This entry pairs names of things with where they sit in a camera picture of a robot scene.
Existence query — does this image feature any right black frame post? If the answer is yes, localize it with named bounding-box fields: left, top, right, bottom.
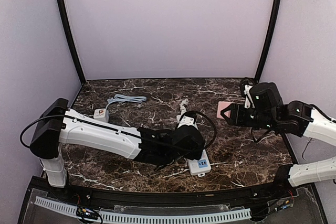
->
left=254, top=0, right=281, bottom=83

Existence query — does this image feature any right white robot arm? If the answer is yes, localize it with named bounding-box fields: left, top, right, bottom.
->
left=217, top=80, right=335, bottom=188

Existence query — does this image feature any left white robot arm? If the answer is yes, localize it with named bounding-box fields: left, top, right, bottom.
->
left=21, top=98, right=206, bottom=188

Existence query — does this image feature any pink cube socket adapter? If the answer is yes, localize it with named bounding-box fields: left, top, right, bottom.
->
left=216, top=101, right=233, bottom=119

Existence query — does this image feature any white power strip cable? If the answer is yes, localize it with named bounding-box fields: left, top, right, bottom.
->
left=179, top=98, right=190, bottom=116

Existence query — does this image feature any black front frame rail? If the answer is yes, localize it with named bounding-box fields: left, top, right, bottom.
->
left=28, top=176, right=298, bottom=209

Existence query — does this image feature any white cube socket adapter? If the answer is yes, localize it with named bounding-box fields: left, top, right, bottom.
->
left=93, top=108, right=109, bottom=123

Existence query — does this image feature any small green circuit board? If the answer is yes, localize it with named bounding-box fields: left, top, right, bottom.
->
left=76, top=207, right=99, bottom=220

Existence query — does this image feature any white slotted cable duct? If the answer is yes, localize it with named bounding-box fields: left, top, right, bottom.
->
left=34, top=196, right=251, bottom=223

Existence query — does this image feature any grey power strip cable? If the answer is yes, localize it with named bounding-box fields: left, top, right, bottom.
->
left=106, top=94, right=148, bottom=111

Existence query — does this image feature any left black frame post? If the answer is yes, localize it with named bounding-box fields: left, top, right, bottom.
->
left=57, top=0, right=86, bottom=86

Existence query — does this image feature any white colourful power strip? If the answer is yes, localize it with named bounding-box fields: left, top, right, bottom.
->
left=176, top=113, right=212, bottom=176

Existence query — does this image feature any black frame post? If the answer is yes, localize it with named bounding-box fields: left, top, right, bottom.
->
left=57, top=0, right=86, bottom=86
left=254, top=0, right=281, bottom=83

